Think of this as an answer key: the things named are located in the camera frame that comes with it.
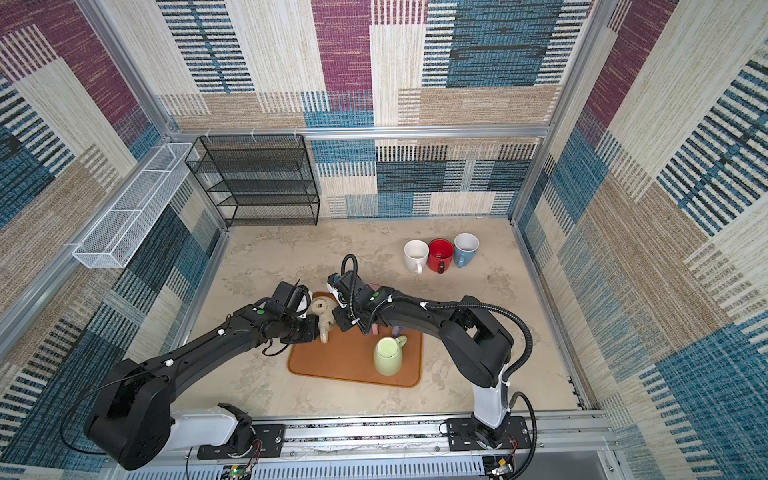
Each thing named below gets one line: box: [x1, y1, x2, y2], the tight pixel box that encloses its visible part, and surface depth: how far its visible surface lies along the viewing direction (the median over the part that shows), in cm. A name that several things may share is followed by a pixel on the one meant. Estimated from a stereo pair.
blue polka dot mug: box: [454, 232, 480, 269], surface depth 102 cm
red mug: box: [428, 238, 455, 274], surface depth 103 cm
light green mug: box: [373, 335, 408, 377], surface depth 81 cm
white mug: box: [403, 239, 430, 275], surface depth 101 cm
